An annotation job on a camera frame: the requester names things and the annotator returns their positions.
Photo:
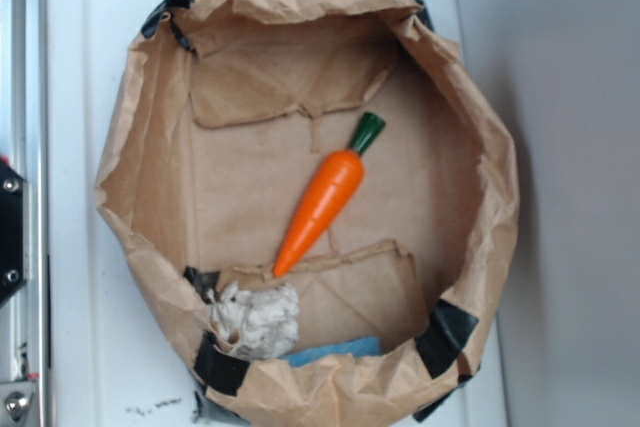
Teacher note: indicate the aluminium frame rail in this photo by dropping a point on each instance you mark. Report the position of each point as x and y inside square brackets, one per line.
[25, 390]

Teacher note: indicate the black mounting bracket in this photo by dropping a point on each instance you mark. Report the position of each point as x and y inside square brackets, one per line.
[11, 231]

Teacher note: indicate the crumpled white cloth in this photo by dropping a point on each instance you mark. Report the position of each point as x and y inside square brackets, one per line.
[256, 325]

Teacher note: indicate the blue sponge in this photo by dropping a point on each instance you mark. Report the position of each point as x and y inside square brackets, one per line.
[361, 347]

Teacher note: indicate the orange toy carrot green top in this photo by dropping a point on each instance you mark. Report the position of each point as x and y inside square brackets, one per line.
[334, 183]

